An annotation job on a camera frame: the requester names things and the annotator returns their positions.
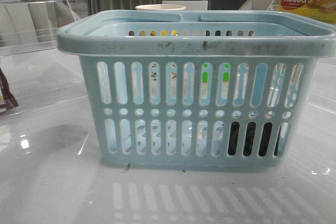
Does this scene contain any dark tissue pack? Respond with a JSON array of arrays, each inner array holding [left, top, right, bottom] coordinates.
[[227, 122, 273, 157]]

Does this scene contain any light blue plastic basket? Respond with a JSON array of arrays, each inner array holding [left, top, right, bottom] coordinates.
[[57, 10, 335, 170]]

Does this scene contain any dark brown snack packet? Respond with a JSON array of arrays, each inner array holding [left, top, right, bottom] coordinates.
[[1, 70, 19, 114]]

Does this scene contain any cream paper cup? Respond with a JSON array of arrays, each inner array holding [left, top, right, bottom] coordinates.
[[135, 4, 186, 11]]

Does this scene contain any clear acrylic shelf left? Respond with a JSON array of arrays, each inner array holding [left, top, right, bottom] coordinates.
[[1, 0, 88, 117]]

